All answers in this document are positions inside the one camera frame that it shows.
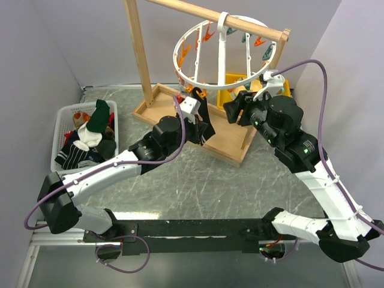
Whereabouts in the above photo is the white small sock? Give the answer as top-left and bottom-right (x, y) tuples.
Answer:
(73, 122), (103, 151)

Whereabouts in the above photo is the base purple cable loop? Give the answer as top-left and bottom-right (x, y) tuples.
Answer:
(95, 234), (151, 274)

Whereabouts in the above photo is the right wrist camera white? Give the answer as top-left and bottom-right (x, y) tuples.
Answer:
(253, 70), (286, 101)

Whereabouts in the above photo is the red sock in basket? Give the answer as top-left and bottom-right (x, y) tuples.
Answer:
(64, 113), (115, 145)

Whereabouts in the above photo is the aluminium rail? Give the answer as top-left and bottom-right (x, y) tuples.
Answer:
(29, 227), (85, 246)

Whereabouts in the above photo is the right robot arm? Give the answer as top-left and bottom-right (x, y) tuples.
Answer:
(223, 91), (383, 263)

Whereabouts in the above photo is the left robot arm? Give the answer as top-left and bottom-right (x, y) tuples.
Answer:
(37, 116), (209, 241)

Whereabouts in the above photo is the pink sheer sock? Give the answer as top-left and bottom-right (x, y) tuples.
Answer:
(175, 65), (187, 91)

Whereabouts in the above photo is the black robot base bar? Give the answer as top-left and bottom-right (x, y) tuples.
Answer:
(83, 218), (280, 256)

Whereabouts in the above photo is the white plastic laundry basket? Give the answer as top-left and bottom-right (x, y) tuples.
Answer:
(50, 100), (118, 175)

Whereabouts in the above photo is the dark green dotted sock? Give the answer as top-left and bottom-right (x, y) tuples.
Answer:
(86, 99), (110, 133)

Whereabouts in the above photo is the orange sock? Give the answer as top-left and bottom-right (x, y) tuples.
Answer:
(82, 112), (91, 122)

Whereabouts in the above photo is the orange clothes clip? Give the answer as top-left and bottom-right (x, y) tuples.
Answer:
(202, 22), (215, 43)

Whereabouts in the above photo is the black white striped sock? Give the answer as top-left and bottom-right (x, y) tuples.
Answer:
(192, 87), (216, 146)

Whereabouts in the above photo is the yellow bowl on plates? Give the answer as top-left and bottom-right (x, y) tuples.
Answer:
(230, 78), (263, 100)

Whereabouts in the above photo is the wooden hanger rack frame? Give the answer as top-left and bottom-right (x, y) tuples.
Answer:
(124, 1), (291, 167)

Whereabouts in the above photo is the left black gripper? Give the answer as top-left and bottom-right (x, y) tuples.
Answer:
(163, 113), (208, 157)

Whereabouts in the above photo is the yellow plastic tray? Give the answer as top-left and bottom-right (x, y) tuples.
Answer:
(217, 73), (292, 110)

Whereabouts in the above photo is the argyle tan sock in basket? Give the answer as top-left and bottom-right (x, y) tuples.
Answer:
(73, 111), (85, 129)

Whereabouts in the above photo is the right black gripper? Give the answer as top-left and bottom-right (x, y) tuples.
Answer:
(221, 88), (280, 147)

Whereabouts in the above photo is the navy striped sock in basket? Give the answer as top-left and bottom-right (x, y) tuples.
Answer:
(55, 143), (96, 170)

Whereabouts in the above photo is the black brown sock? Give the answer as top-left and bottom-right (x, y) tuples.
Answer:
(96, 139), (116, 160)

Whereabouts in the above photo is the white round clip hanger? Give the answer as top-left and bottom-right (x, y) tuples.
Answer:
(172, 12), (278, 90)

